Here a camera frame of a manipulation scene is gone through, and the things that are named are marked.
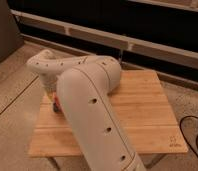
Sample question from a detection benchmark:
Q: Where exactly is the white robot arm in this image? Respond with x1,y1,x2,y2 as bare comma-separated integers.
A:
27,50,146,171

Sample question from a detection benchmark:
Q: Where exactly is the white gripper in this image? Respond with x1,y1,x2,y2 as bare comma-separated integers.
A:
41,76,58,97

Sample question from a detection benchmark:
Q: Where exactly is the red orange pepper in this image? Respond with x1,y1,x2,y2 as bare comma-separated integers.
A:
53,94,60,113

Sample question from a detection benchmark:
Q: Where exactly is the grey cabinet panel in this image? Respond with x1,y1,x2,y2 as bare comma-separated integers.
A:
0,0,24,63

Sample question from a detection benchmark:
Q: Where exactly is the wooden table board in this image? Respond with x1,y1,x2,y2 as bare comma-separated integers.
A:
29,70,188,157

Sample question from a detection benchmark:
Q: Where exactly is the white rail frame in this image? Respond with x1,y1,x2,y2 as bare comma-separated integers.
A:
10,9,198,72

